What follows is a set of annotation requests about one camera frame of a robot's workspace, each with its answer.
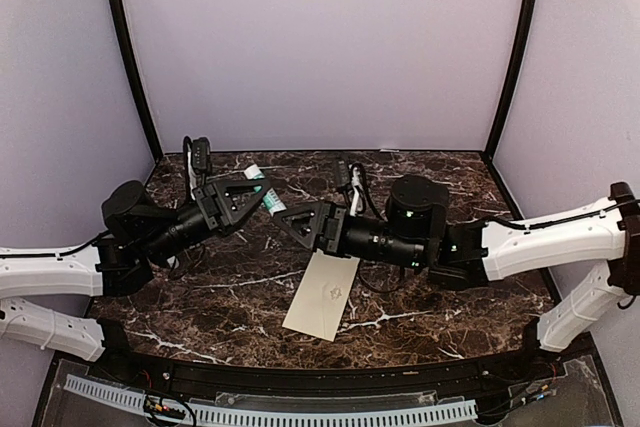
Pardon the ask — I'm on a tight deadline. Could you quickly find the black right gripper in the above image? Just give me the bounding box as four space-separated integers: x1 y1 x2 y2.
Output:
272 197 426 269

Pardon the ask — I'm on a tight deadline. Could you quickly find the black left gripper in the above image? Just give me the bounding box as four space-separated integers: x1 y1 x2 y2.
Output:
140 178 272 265

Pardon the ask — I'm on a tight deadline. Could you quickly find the green white glue stick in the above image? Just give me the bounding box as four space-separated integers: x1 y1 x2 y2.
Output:
243 164 286 216

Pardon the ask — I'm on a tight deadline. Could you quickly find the beige paper envelope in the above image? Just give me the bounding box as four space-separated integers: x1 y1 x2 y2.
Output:
282 252 360 342

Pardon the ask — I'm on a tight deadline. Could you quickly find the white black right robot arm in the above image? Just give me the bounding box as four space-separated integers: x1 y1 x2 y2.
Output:
273 175 639 381

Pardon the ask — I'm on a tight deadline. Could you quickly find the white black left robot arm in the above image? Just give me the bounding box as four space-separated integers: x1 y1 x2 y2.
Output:
1 178 271 383

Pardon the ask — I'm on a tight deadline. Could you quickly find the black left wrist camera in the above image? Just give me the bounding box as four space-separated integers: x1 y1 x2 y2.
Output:
182 136 211 202

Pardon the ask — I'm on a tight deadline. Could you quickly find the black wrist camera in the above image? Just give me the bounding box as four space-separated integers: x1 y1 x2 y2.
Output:
333 154 368 216
182 136 211 202

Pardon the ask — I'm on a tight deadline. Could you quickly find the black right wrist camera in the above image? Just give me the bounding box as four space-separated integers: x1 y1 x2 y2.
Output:
333 154 368 216

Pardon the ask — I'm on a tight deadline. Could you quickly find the black front table rail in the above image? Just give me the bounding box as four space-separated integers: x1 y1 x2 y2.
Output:
89 350 565 399

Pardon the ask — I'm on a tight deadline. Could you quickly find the white slotted cable duct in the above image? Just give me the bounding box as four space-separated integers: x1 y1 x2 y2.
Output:
63 374 478 426

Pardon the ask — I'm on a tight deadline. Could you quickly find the black left frame post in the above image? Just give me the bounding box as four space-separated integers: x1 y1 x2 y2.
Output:
108 0 164 163

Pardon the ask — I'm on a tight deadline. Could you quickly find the black frame post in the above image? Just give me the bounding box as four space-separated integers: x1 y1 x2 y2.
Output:
483 0 536 163
108 0 164 163

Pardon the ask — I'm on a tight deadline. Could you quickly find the black right frame post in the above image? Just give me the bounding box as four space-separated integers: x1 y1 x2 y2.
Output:
483 0 536 163

